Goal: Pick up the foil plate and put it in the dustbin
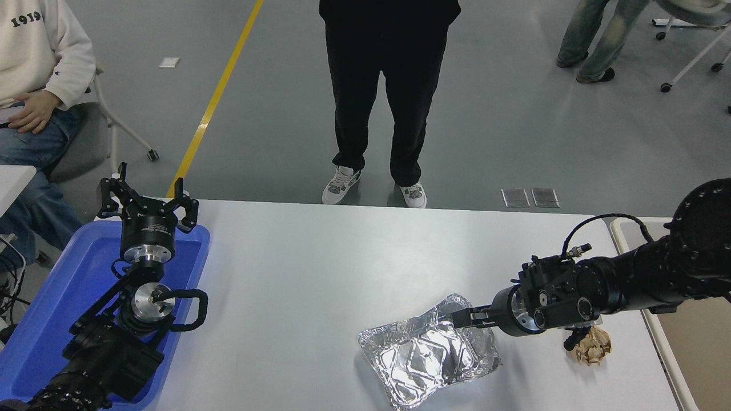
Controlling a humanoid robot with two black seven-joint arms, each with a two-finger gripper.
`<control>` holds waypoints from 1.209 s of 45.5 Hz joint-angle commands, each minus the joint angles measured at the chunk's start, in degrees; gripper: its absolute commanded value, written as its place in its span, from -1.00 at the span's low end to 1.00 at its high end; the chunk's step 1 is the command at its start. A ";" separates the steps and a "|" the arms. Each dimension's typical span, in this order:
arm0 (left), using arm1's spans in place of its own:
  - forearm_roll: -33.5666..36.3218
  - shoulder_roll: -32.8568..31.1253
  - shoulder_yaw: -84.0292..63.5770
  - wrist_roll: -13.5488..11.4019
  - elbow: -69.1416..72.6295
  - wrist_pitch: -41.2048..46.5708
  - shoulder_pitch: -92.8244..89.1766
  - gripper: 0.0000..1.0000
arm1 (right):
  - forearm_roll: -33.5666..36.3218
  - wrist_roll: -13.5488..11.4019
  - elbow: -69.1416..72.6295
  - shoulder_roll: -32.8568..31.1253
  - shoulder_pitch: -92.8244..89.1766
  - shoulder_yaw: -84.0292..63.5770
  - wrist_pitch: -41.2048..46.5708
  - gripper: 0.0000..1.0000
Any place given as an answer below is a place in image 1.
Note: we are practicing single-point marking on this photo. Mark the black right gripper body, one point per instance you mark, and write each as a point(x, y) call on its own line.
point(502, 311)

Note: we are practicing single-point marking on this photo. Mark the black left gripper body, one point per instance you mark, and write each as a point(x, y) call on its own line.
point(147, 231)

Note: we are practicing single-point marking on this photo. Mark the silver foil plate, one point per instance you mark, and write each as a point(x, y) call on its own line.
point(422, 359)

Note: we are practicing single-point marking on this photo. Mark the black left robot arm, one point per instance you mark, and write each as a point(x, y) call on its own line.
point(114, 354)

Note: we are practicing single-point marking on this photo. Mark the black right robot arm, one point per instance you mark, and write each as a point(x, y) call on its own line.
point(628, 279)

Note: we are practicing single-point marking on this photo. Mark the metal floor plate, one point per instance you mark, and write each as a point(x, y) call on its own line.
point(515, 197)
point(545, 197)

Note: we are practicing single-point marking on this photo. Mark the large pale dustbin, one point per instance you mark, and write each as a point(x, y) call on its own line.
point(697, 354)

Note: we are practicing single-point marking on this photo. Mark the seated person's hand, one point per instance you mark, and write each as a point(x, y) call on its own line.
point(37, 111)

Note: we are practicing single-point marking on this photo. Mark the grey chair with white legs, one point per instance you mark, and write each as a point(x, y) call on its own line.
point(85, 137)

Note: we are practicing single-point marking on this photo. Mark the crumpled tan paper ball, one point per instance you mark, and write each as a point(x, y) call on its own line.
point(591, 349)

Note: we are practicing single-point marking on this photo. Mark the blue plastic tray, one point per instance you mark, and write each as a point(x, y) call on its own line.
point(57, 291)

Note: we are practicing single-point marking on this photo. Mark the white paper slip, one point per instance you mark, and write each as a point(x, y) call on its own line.
point(169, 63)

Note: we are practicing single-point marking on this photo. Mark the seated person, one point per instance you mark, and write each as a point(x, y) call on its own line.
point(40, 51)

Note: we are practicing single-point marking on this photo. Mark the standing person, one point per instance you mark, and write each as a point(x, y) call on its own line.
point(388, 57)

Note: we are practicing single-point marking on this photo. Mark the walking person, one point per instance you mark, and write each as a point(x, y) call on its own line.
point(605, 28)

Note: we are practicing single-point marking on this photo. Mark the white wheeled chair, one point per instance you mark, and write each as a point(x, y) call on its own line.
point(694, 8)

